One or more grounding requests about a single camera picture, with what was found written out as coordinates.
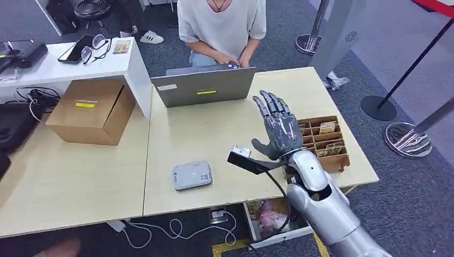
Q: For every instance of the seated person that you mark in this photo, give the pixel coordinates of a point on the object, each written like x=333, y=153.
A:
x=221, y=25

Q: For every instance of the brown cardboard box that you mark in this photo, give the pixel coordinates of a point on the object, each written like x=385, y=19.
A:
x=88, y=110

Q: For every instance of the white desk riser shelf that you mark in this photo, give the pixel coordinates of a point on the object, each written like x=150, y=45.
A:
x=106, y=67

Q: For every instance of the yellow floor tape strip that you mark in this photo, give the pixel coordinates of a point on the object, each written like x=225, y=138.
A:
x=228, y=247
x=321, y=246

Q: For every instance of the seated person's left hand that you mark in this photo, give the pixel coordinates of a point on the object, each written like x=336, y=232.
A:
x=244, y=61

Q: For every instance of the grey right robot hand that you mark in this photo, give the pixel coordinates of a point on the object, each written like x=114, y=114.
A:
x=282, y=129

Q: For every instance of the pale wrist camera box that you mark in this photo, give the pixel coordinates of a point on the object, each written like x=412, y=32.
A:
x=242, y=150

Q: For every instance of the grey standing panel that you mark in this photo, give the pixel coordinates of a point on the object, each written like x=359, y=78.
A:
x=340, y=39

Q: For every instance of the metal floor socket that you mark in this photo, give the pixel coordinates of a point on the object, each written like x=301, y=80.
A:
x=217, y=216

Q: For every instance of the black-framed eyeglasses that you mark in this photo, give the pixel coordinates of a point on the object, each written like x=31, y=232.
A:
x=87, y=54

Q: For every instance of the black bag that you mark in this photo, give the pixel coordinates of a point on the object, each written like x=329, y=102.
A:
x=16, y=124

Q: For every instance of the red barrier belt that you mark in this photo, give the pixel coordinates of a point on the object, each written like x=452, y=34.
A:
x=438, y=5

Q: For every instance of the small grey flat device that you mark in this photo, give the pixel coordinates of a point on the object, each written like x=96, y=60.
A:
x=192, y=175

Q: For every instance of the wooden card box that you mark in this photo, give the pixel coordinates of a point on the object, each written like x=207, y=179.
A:
x=337, y=162

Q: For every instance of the seated person's right hand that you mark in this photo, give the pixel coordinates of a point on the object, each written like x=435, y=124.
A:
x=222, y=59

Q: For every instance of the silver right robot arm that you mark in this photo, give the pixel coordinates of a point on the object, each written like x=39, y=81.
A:
x=319, y=212

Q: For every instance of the chrome stanchion post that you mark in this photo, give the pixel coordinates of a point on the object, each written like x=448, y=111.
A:
x=308, y=42
x=408, y=140

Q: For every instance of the black electronic box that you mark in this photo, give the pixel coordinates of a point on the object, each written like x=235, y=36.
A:
x=25, y=53

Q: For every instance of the black smartphone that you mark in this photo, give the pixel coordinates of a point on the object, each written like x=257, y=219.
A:
x=76, y=49

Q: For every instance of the grey laptop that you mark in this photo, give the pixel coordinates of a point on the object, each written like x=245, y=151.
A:
x=205, y=87

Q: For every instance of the black round chair base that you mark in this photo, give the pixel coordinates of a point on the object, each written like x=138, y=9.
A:
x=90, y=7

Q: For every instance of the white crumpled bag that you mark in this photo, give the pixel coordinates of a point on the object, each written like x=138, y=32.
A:
x=335, y=81

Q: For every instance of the black stanchion post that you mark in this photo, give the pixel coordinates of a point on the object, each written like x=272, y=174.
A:
x=378, y=108

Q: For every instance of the white sneaker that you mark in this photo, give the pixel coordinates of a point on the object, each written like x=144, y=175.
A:
x=128, y=32
x=151, y=37

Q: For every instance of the black cabinet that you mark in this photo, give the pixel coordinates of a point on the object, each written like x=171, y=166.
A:
x=58, y=16

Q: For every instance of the gold printed card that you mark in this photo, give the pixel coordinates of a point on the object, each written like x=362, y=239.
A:
x=122, y=47
x=327, y=127
x=302, y=128
x=334, y=149
x=320, y=153

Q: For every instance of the pink plastic bag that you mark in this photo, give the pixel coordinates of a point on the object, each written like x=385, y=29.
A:
x=273, y=220

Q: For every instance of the white open storage box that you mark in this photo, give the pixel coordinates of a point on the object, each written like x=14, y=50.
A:
x=280, y=238

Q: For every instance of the white power adapter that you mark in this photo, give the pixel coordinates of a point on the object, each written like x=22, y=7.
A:
x=116, y=226

